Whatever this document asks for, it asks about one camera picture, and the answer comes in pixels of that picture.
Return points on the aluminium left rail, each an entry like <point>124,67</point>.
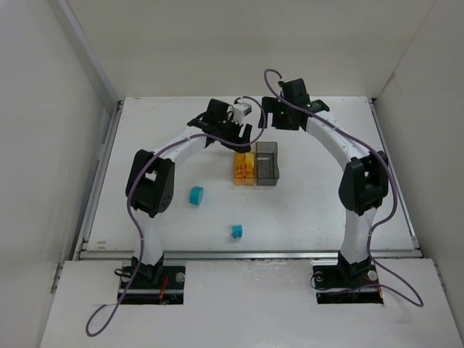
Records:
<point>107,131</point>

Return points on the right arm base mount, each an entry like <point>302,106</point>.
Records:
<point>336,287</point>

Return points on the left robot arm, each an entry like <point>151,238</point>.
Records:
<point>150,185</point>

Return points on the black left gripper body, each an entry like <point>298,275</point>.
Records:
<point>235,131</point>

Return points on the aluminium right rail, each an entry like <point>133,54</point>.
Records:
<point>397,236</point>

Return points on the aluminium front rail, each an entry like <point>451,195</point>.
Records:
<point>203,255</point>

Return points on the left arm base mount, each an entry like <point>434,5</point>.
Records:
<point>162,284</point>

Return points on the yellow lego block bottom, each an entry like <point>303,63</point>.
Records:
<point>237,231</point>

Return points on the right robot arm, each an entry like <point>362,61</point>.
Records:
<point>364,183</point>

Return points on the grey transparent container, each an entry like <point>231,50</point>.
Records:
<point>267,163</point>

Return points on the amber transparent container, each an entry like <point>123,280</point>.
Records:
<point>245,181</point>

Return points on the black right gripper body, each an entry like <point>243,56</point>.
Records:
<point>274,114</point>

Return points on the aluminium rail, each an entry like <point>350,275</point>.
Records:
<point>107,131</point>
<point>397,236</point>
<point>203,255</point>

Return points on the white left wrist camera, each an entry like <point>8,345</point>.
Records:
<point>240,111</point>

